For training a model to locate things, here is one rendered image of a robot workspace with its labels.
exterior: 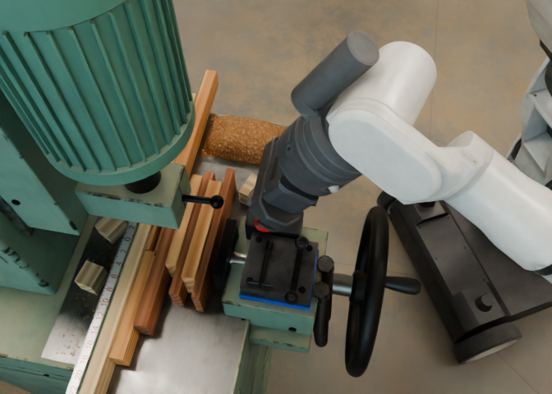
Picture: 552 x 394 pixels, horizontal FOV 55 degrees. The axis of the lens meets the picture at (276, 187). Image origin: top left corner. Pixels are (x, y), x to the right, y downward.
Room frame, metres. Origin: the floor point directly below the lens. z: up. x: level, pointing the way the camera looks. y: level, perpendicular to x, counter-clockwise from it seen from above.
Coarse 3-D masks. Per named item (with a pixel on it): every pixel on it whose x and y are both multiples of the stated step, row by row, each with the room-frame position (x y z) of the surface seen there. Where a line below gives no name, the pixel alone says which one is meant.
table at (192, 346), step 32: (224, 160) 0.52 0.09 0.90; (160, 320) 0.23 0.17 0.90; (192, 320) 0.23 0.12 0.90; (224, 320) 0.23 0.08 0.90; (160, 352) 0.18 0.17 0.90; (192, 352) 0.18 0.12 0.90; (224, 352) 0.18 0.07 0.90; (128, 384) 0.14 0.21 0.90; (160, 384) 0.14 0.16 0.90; (192, 384) 0.14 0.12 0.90; (224, 384) 0.14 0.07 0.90
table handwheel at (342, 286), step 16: (368, 224) 0.43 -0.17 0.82; (384, 224) 0.37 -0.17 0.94; (368, 240) 0.42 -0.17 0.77; (384, 240) 0.34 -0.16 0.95; (368, 256) 0.35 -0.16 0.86; (384, 256) 0.31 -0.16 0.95; (368, 272) 0.29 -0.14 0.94; (384, 272) 0.29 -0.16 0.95; (336, 288) 0.31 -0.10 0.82; (352, 288) 0.31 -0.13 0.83; (368, 288) 0.27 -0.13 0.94; (352, 304) 0.29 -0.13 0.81; (368, 304) 0.25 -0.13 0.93; (352, 320) 0.29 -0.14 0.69; (368, 320) 0.22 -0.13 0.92; (352, 336) 0.26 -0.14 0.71; (368, 336) 0.21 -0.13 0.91; (352, 352) 0.20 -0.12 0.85; (368, 352) 0.19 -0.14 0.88; (352, 368) 0.18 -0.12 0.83
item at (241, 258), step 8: (232, 224) 0.34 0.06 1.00; (224, 232) 0.33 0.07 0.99; (232, 232) 0.33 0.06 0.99; (224, 240) 0.32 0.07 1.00; (232, 240) 0.33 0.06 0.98; (224, 248) 0.31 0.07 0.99; (232, 248) 0.32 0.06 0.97; (224, 256) 0.29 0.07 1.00; (232, 256) 0.31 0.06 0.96; (240, 256) 0.31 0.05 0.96; (216, 264) 0.28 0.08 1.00; (224, 264) 0.28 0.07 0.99; (216, 272) 0.27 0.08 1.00; (224, 272) 0.28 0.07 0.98; (216, 280) 0.27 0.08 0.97; (224, 280) 0.27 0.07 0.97; (216, 288) 0.27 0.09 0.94
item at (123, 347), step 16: (208, 80) 0.67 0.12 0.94; (208, 96) 0.63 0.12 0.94; (208, 112) 0.62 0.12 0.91; (192, 144) 0.52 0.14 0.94; (176, 160) 0.49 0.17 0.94; (192, 160) 0.51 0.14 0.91; (144, 256) 0.32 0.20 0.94; (144, 272) 0.29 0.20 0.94; (144, 288) 0.27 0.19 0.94; (128, 304) 0.24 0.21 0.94; (128, 320) 0.22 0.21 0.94; (128, 336) 0.20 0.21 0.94; (112, 352) 0.18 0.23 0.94; (128, 352) 0.18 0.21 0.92
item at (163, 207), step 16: (176, 176) 0.38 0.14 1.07; (80, 192) 0.36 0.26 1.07; (96, 192) 0.35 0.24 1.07; (112, 192) 0.35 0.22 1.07; (128, 192) 0.35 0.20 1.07; (160, 192) 0.35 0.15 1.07; (176, 192) 0.36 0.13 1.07; (96, 208) 0.35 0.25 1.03; (112, 208) 0.35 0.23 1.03; (128, 208) 0.34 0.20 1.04; (144, 208) 0.34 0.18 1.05; (160, 208) 0.33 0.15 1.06; (176, 208) 0.34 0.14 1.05; (160, 224) 0.34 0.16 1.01; (176, 224) 0.33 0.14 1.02
